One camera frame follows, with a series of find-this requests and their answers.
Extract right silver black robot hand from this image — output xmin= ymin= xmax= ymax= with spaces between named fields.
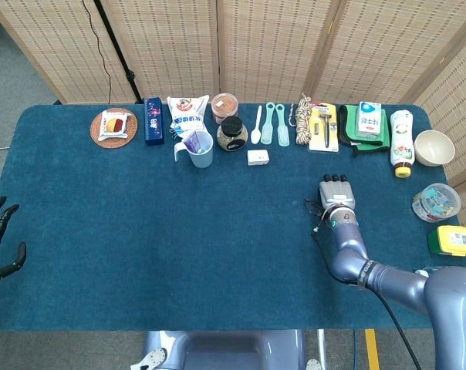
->
xmin=318 ymin=173 xmax=356 ymax=211

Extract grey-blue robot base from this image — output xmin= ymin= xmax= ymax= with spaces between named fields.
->
xmin=130 ymin=329 xmax=322 ymax=370

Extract clear tub with brown contents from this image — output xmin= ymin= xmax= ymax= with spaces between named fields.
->
xmin=211 ymin=92 xmax=240 ymax=125

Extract green box with yellow lid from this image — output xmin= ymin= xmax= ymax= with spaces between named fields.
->
xmin=427 ymin=225 xmax=466 ymax=257

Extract blue felt table cover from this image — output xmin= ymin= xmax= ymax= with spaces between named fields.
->
xmin=0 ymin=103 xmax=466 ymax=332

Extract black-rimmed eyeglasses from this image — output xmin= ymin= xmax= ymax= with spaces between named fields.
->
xmin=305 ymin=197 xmax=326 ymax=217

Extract round woven rattan coaster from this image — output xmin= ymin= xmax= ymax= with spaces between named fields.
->
xmin=89 ymin=107 xmax=139 ymax=149

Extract razor on yellow card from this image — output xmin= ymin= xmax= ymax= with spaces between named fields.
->
xmin=308 ymin=102 xmax=340 ymax=153

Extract black stand pole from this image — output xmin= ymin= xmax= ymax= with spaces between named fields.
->
xmin=93 ymin=0 xmax=145 ymax=105

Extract light blue mug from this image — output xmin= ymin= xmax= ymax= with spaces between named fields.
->
xmin=174 ymin=129 xmax=214 ymax=169

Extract mint green brush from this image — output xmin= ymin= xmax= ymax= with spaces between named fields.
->
xmin=260 ymin=101 xmax=277 ymax=146
xmin=275 ymin=103 xmax=291 ymax=148

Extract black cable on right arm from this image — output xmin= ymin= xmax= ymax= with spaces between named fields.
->
xmin=312 ymin=227 xmax=411 ymax=370

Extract thin black hanging cable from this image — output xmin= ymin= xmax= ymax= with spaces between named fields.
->
xmin=81 ymin=0 xmax=113 ymax=105

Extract purple toothpaste tube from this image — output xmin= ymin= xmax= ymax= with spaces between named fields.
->
xmin=183 ymin=129 xmax=205 ymax=152

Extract green black folded cloth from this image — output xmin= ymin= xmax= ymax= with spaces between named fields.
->
xmin=337 ymin=103 xmax=391 ymax=157

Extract clear tub of binder clips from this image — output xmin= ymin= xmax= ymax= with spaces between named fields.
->
xmin=411 ymin=183 xmax=462 ymax=224

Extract small white box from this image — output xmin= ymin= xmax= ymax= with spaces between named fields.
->
xmin=246 ymin=149 xmax=270 ymax=167

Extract bundle of braided rope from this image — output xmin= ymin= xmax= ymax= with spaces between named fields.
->
xmin=289 ymin=92 xmax=313 ymax=146

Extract dark blue rectangular box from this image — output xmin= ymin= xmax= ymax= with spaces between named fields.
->
xmin=144 ymin=97 xmax=166 ymax=146

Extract yellow floor tape strip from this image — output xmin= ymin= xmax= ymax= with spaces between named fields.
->
xmin=364 ymin=328 xmax=380 ymax=370

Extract white plastic spoon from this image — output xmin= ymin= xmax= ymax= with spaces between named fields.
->
xmin=250 ymin=105 xmax=263 ymax=146

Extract white printed snack bag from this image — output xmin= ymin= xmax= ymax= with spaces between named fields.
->
xmin=166 ymin=95 xmax=211 ymax=140

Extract white sauce bottle yellow cap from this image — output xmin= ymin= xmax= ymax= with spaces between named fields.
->
xmin=389 ymin=109 xmax=416 ymax=179

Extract white red yellow snack packet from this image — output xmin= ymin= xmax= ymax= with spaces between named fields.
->
xmin=97 ymin=109 xmax=130 ymax=141

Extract white blue milk carton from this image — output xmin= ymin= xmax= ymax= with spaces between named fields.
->
xmin=355 ymin=101 xmax=383 ymax=139

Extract beige bowl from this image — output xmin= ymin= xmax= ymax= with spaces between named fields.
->
xmin=414 ymin=129 xmax=456 ymax=167

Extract glass jar with black lid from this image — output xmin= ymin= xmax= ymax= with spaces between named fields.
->
xmin=216 ymin=116 xmax=249 ymax=153

